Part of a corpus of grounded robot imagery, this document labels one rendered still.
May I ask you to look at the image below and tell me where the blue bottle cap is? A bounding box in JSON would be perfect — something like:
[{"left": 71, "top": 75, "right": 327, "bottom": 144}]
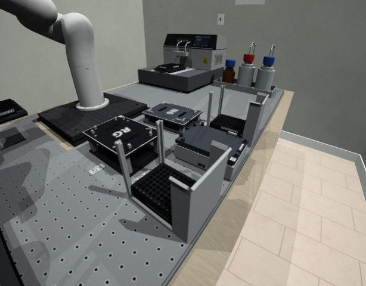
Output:
[
  {"left": 263, "top": 57, "right": 275, "bottom": 64},
  {"left": 225, "top": 60, "right": 235, "bottom": 66}
]

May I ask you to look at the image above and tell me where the black regrip nest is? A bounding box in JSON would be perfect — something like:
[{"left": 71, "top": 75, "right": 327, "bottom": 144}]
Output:
[{"left": 82, "top": 115, "right": 159, "bottom": 177}]

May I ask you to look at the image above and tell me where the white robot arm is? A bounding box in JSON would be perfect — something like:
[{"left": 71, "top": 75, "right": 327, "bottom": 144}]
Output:
[{"left": 0, "top": 0, "right": 109, "bottom": 111}]

